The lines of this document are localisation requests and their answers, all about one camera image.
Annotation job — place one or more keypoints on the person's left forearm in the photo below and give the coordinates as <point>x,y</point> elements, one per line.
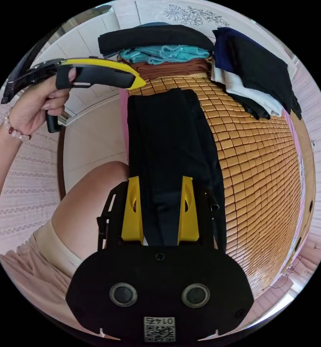
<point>0,162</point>

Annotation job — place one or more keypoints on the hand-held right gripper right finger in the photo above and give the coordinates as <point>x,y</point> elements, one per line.
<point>189,222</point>

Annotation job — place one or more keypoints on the bed with woven mat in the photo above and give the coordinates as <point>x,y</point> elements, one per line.
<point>257,176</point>

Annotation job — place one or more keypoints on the person's left hand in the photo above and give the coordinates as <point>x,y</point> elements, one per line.
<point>33,108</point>

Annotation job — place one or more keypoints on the black pants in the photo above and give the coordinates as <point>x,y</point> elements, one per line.
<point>165,135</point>

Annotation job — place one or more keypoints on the pile of clothes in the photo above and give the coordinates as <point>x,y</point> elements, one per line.
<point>257,67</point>
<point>160,38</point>

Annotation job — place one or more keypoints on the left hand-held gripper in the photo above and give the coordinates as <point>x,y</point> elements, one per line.
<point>103,76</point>

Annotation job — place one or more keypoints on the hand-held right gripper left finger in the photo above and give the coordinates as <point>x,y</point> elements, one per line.
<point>132,217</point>

